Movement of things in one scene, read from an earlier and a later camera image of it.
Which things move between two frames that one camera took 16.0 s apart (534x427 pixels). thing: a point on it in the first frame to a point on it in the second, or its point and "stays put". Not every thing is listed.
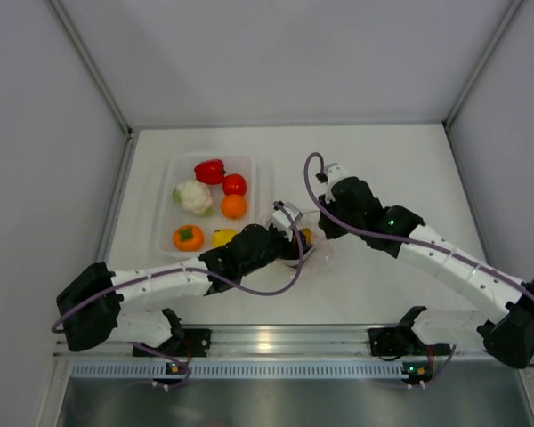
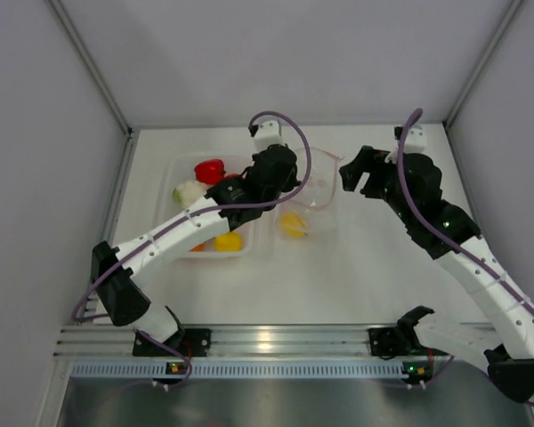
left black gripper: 290,253 to 291,182
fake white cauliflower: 195,197 stays put
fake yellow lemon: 221,237 stays put
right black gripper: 331,230 to 352,173
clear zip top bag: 321,254 to 319,189
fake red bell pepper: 210,172 stays put
